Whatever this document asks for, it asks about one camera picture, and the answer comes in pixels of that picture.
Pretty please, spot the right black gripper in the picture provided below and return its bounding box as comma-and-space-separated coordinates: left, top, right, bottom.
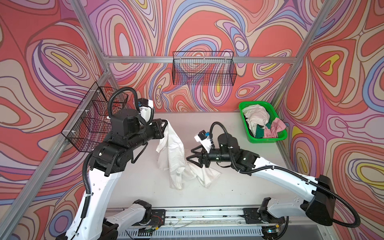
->
186, 145, 234, 169

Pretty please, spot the white t shirt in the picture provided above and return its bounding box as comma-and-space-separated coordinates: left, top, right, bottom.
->
156, 124, 221, 190

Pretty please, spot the green plastic laundry basket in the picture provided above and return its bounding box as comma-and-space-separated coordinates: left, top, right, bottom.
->
239, 101, 288, 144

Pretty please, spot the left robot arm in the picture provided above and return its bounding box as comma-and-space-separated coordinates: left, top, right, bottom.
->
56, 87, 168, 240

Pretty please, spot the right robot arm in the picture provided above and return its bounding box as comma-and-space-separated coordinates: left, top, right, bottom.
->
186, 122, 361, 228

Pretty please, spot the green cloth in basket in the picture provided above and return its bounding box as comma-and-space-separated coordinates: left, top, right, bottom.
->
254, 123, 273, 139

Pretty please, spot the white cloth in basket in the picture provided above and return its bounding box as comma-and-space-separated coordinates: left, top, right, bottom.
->
242, 105, 270, 129

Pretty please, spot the pink cloth in basket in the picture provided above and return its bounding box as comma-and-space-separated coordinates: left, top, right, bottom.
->
264, 118, 286, 139

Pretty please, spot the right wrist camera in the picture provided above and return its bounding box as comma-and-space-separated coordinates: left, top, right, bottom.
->
194, 130, 212, 153

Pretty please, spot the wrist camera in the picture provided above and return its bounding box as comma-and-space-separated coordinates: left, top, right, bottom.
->
194, 130, 212, 153
138, 98, 155, 124

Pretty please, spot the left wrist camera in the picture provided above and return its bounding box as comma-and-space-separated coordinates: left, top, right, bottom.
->
138, 98, 155, 124

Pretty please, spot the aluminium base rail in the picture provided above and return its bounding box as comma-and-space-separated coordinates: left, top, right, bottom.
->
71, 205, 334, 240

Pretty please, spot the black wire basket left wall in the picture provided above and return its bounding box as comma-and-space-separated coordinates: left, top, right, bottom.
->
62, 83, 116, 153

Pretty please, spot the black wire basket wall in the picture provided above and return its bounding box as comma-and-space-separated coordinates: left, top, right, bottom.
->
172, 51, 238, 86
62, 83, 116, 153

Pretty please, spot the black wire basket back wall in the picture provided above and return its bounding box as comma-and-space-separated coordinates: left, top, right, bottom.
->
172, 51, 238, 86

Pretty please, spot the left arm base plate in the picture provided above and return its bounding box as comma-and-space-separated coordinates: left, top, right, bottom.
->
133, 209, 166, 227

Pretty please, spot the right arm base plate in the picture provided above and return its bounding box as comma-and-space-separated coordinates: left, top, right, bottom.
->
241, 208, 286, 225

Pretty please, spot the aluminium frame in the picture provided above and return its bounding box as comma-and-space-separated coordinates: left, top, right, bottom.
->
1, 1, 325, 216

